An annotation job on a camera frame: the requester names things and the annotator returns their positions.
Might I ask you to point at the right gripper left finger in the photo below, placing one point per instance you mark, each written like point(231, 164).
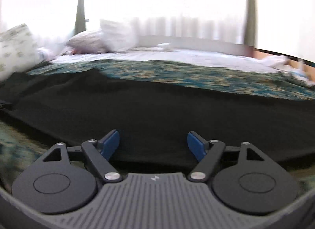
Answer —
point(65, 179)

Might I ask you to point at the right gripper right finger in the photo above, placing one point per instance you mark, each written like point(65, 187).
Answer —
point(244, 178)

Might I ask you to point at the black pants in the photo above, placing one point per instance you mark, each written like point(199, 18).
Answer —
point(153, 119)

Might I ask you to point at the teal patterned bed blanket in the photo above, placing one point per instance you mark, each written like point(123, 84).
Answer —
point(21, 145)

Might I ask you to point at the white bed sheet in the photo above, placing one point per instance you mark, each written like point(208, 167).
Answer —
point(198, 58)

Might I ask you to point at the white crumpled cloth at edge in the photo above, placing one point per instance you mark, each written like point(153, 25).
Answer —
point(275, 62)

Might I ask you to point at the folded white floral duvet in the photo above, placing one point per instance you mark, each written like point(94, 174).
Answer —
point(18, 51)

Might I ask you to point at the white pillow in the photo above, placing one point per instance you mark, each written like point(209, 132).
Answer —
point(118, 36)

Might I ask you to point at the right green curtain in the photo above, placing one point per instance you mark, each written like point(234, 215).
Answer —
point(251, 24)

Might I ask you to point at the green curtain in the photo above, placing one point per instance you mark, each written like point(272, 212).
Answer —
point(251, 24)
point(80, 18)

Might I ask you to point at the left green curtain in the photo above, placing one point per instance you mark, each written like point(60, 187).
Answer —
point(80, 18)

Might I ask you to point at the small white crumpled cloth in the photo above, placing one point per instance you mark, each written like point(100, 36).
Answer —
point(165, 47)

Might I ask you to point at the white sheer curtain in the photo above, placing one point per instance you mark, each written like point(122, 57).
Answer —
point(220, 20)

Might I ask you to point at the wooden bed frame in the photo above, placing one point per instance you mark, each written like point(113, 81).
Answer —
point(206, 45)

